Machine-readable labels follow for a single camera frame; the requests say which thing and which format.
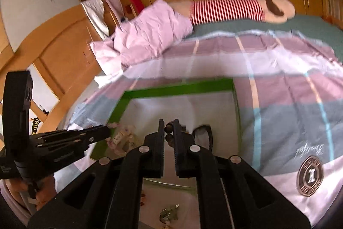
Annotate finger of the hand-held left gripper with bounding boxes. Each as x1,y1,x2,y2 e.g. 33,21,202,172
16,141,91,176
32,124,112,147

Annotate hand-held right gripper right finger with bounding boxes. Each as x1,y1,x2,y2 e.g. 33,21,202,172
174,119,312,229

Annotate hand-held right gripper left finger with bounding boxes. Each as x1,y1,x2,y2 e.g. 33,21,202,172
27,120,164,229

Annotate dark wooden bead bracelet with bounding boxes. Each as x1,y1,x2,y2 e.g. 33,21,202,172
164,123,175,147

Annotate green cardboard box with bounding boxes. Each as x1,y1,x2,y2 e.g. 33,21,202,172
90,78,242,190

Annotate person's left hand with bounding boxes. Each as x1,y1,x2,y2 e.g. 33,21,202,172
5,176,57,210

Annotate black wristwatch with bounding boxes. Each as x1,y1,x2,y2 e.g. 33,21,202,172
191,125,214,152

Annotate white wristwatch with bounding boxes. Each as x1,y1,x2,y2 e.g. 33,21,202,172
115,125,136,147

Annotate wooden headboard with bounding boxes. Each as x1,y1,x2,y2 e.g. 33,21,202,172
0,4,129,135

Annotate plaid bed sheet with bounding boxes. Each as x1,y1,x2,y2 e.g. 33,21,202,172
67,30,343,227

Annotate white towel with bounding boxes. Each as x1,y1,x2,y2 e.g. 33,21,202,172
80,0,110,34

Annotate pink quilt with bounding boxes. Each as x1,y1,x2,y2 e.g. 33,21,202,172
90,0,194,77

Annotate pink towel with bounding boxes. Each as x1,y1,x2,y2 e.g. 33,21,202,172
100,0,124,29

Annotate striped plush toy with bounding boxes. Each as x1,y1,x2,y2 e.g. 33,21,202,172
169,0,296,26

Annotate green mattress cover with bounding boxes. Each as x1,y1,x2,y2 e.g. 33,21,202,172
188,14,343,64

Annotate wooden footboard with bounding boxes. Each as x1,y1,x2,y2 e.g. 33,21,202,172
321,0,343,29

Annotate pink bead bracelet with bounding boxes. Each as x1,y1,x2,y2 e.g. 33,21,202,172
107,122,121,150

